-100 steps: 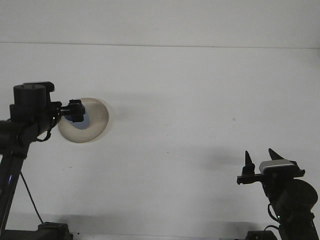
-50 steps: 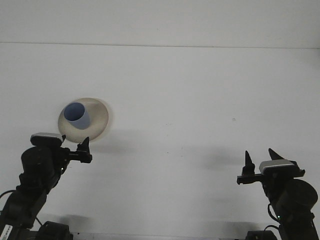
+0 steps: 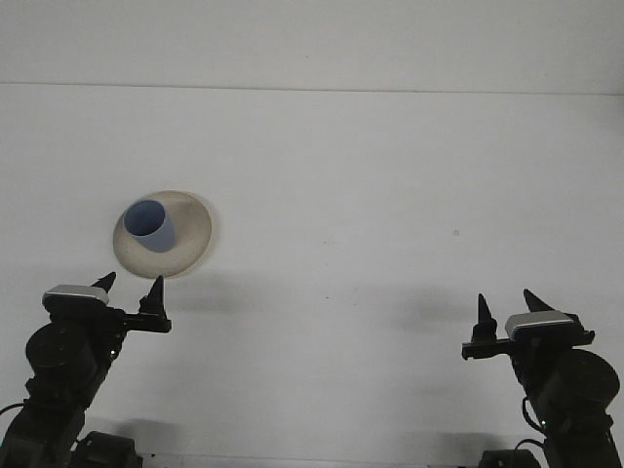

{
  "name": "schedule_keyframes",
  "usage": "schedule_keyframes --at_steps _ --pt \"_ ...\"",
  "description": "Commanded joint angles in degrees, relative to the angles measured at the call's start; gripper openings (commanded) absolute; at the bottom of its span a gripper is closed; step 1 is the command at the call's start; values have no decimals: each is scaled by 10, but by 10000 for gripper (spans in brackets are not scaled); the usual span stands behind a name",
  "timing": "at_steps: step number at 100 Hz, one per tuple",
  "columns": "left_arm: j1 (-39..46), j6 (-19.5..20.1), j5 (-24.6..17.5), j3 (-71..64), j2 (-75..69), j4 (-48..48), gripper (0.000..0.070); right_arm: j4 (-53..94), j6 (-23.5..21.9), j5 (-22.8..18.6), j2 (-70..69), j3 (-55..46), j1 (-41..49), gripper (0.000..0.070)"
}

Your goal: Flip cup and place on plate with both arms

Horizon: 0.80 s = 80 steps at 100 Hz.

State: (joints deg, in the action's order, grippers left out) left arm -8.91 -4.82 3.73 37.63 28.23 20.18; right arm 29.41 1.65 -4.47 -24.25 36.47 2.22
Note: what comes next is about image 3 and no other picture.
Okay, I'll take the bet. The pale blue cup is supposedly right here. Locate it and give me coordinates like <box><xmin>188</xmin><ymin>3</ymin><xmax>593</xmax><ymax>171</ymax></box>
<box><xmin>122</xmin><ymin>199</ymin><xmax>176</xmax><ymax>254</ymax></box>

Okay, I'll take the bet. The pale round plate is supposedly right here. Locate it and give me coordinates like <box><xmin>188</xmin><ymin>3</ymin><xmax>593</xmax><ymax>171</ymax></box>
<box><xmin>112</xmin><ymin>189</ymin><xmax>219</xmax><ymax>281</ymax></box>

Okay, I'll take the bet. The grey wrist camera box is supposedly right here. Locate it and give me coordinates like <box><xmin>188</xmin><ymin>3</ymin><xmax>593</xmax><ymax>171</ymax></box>
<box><xmin>42</xmin><ymin>284</ymin><xmax>111</xmax><ymax>308</ymax></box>
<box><xmin>504</xmin><ymin>310</ymin><xmax>580</xmax><ymax>341</ymax></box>

